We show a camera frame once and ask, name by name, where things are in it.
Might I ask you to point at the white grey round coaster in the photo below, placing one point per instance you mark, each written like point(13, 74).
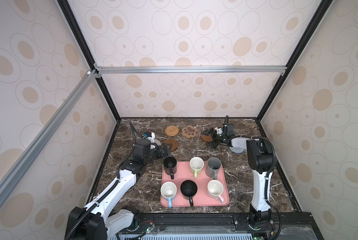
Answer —
point(157, 142)

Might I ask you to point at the grey mug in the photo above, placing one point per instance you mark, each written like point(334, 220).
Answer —
point(213, 167)

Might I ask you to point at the cork paw print coaster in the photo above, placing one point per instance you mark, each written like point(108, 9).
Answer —
point(189, 132)

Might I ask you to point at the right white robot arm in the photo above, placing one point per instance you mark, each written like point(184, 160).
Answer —
point(262, 160)

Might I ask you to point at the small brown wooden coaster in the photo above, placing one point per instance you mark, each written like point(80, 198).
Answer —
point(171, 142)

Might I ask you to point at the brown wooden round coaster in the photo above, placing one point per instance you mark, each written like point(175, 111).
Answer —
point(206, 138)

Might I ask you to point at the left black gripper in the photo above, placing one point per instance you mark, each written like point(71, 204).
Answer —
point(166, 151)

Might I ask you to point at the woven rattan coaster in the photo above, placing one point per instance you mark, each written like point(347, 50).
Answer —
point(171, 131)

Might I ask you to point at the pink mug white inside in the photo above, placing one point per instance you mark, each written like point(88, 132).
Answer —
point(215, 190)

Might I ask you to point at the blue mug white inside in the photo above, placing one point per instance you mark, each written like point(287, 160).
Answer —
point(168, 191)

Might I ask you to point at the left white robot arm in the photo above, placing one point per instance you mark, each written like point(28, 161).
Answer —
point(95, 221)

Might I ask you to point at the green mug white inside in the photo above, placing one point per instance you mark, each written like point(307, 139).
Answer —
point(196, 166)

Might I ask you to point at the light blue woven coaster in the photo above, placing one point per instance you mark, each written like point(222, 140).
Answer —
point(237, 150)

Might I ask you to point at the black mug back left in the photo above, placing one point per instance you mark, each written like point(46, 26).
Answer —
point(170, 166)

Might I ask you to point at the black corner frame post right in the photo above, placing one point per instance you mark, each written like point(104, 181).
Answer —
point(312, 26)

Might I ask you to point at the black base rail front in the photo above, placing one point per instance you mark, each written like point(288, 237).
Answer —
point(222, 226)

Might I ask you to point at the black corner frame post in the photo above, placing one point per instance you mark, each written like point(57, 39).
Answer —
point(312, 26)
point(83, 45)

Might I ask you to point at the black corner frame post left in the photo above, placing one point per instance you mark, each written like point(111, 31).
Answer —
point(83, 45)

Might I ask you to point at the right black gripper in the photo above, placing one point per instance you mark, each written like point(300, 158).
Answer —
point(214, 136)

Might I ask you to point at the horizontal aluminium rail back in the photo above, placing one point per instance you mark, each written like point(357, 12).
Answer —
point(190, 69)

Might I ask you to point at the black mug front centre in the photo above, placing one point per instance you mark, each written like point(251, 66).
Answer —
point(189, 189)

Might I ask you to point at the black mug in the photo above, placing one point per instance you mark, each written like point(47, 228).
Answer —
point(189, 189)
point(170, 166)

